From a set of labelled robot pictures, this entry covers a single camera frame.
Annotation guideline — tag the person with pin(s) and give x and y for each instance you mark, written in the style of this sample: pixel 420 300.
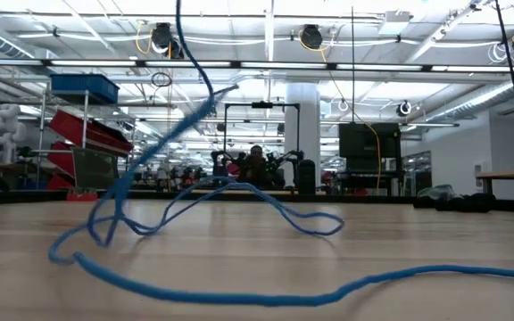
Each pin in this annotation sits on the person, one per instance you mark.
pixel 256 167

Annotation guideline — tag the red storage bin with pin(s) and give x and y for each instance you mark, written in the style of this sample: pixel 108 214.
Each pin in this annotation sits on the red storage bin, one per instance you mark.
pixel 74 129
pixel 58 160
pixel 58 182

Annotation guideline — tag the white column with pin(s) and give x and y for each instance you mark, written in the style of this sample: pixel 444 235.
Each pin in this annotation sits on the white column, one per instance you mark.
pixel 302 129

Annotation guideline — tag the black workstation frame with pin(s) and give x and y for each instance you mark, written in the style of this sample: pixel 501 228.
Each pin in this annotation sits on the black workstation frame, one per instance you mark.
pixel 239 104

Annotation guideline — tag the small red object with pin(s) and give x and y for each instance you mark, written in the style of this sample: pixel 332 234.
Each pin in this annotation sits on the small red object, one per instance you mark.
pixel 85 196

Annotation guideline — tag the metal shelf rack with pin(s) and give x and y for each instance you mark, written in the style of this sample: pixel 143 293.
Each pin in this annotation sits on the metal shelf rack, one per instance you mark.
pixel 41 134

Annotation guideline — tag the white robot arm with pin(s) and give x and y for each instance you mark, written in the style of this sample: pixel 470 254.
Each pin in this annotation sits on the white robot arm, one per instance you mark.
pixel 5 134

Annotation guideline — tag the blue plastic bin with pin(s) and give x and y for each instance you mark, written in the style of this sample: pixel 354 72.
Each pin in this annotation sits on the blue plastic bin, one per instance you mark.
pixel 85 87

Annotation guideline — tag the black monitor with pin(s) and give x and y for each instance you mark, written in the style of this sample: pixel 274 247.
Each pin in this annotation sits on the black monitor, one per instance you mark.
pixel 368 140

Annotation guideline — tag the white ceiling box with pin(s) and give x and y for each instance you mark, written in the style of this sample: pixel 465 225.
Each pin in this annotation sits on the white ceiling box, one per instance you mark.
pixel 395 22

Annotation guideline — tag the wooden side table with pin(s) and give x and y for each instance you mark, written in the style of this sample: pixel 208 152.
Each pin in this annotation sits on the wooden side table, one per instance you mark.
pixel 507 175

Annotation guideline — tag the black background robot arm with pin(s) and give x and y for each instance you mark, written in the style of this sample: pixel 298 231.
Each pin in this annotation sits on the black background robot arm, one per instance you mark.
pixel 219 166
pixel 290 158

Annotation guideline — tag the black monitor cart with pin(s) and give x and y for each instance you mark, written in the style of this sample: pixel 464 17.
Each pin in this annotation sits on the black monitor cart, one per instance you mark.
pixel 368 178

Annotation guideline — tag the grey office chair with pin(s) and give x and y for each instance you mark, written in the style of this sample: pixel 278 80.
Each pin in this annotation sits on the grey office chair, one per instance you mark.
pixel 96 169

